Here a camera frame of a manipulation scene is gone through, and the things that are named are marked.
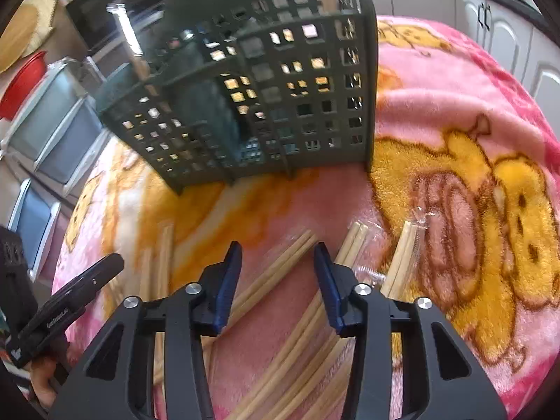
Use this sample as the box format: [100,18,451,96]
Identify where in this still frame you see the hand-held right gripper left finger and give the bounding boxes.
[48,240,243,420]

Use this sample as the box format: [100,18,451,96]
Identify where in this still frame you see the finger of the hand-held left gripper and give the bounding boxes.
[48,253,126,321]

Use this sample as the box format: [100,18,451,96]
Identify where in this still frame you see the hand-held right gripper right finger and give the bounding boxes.
[313,241,508,420]

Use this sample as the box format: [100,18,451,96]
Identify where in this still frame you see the dark green utensil basket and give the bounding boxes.
[94,0,379,196]

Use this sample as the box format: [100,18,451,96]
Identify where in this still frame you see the person's left hand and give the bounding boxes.
[27,356,60,408]

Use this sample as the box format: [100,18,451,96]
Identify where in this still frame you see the grey plastic drawer unit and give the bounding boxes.
[6,59,110,272]

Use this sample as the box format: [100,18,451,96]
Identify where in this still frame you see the red plastic basin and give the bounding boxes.
[0,50,48,120]

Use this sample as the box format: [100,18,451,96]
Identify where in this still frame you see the pink printed blanket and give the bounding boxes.
[50,15,560,420]

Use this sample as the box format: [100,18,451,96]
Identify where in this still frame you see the woven bamboo tray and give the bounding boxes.
[0,0,57,75]

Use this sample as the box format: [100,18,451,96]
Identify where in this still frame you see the black microwave oven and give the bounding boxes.
[65,0,176,50]

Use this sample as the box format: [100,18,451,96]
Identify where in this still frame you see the white lower kitchen cabinets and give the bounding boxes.
[350,0,560,101]

